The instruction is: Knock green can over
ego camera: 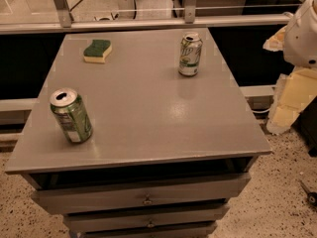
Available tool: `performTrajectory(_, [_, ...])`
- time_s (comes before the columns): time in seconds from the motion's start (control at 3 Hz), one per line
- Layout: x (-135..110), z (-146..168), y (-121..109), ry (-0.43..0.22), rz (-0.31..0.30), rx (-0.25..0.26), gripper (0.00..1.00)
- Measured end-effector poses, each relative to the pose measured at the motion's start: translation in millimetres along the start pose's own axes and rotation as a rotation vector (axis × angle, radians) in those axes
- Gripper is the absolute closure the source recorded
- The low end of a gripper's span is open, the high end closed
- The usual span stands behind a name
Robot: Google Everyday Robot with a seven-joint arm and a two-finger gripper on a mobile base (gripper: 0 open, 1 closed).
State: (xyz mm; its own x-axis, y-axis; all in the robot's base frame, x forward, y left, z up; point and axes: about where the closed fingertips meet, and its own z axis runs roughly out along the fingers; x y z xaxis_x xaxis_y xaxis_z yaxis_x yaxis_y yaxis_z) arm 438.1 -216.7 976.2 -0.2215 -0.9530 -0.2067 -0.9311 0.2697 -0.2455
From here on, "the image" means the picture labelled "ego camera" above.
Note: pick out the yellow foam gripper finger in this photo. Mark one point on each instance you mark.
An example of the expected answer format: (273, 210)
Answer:
(292, 94)
(276, 42)

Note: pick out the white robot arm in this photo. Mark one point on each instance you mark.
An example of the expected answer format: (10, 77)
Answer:
(300, 39)

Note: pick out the white green soda can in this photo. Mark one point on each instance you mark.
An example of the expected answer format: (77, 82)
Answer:
(190, 53)

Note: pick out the black tool on floor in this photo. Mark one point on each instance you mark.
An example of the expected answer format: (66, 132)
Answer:
(311, 196)

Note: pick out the top grey drawer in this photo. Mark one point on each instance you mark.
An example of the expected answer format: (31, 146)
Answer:
(140, 194)

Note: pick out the grey drawer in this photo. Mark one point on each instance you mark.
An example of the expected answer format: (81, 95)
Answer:
(188, 230)
(140, 194)
(147, 218)

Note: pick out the middle grey drawer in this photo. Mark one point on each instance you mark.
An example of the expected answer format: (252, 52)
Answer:
(147, 218)

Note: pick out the grey drawer cabinet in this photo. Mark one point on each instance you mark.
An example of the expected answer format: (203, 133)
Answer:
(148, 121)

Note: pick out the bottom grey drawer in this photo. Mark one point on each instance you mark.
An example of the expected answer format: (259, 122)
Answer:
(188, 230)

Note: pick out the green yellow sponge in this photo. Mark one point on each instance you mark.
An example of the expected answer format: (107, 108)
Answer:
(97, 51)

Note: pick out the metal window railing frame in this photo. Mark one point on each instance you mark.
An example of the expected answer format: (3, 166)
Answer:
(57, 16)

